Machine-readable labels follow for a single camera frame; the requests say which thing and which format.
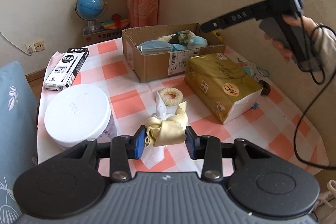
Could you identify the pale yellow tassel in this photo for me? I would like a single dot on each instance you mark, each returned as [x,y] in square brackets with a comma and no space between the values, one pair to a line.
[168,37]

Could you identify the person's right forearm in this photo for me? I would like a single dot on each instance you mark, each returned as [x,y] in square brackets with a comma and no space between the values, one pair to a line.
[326,48]

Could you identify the pale yellow cloth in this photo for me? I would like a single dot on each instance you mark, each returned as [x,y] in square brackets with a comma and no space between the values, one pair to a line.
[169,132]

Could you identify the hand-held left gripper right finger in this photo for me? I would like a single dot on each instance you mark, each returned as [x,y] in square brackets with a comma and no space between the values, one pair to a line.
[191,144]

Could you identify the blue face mask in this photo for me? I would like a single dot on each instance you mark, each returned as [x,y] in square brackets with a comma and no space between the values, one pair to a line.
[179,47]
[153,47]

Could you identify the black pen box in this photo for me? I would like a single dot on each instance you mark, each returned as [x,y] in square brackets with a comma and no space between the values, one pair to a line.
[67,67]

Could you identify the person's right hand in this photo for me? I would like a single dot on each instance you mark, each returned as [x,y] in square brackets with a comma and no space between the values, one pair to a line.
[305,23]

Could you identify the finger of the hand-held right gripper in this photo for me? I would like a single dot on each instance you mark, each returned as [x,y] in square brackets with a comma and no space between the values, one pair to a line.
[212,25]

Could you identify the beige scrunchie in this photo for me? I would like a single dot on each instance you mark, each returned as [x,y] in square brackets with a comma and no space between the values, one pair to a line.
[170,102]

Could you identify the gold tissue pack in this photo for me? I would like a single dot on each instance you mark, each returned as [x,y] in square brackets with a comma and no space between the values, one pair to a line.
[223,82]

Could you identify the yellow toy car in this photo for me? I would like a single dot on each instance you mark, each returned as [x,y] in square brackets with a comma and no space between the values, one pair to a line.
[218,34]

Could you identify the flat box under globe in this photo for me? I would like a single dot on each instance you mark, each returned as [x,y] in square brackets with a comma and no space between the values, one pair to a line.
[102,33]

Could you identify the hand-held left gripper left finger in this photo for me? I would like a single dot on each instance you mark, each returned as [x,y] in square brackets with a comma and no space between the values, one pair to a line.
[139,144]

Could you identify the white knotted tissue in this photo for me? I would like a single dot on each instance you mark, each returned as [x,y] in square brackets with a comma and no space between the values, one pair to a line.
[160,111]

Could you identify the colourful pop toy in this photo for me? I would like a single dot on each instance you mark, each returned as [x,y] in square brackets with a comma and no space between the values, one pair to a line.
[115,22]

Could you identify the light blue plush toy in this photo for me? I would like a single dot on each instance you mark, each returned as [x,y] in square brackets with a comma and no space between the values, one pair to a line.
[198,41]

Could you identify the blue globe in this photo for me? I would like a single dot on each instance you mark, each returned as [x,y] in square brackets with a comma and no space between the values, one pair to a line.
[90,5]

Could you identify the checked tablecloth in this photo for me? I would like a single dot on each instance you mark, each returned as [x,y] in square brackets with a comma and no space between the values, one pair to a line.
[126,98]

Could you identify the beige wall socket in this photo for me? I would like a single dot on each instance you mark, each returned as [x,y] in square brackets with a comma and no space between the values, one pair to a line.
[39,45]

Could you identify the cardboard box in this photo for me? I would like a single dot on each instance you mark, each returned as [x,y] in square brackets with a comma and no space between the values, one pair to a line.
[155,66]

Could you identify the clear jar with white lid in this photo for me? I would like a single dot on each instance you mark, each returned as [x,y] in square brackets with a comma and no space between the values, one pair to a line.
[77,113]

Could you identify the blue floral cushion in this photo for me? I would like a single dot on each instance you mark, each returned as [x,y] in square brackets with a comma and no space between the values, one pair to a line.
[15,121]

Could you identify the dark brown scrunchie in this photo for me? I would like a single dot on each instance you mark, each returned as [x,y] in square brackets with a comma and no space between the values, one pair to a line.
[265,88]

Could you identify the white wall socket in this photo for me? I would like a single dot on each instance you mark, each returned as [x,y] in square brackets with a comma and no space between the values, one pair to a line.
[30,47]

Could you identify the teal face mask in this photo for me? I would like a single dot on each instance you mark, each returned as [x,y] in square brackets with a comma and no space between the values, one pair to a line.
[250,69]

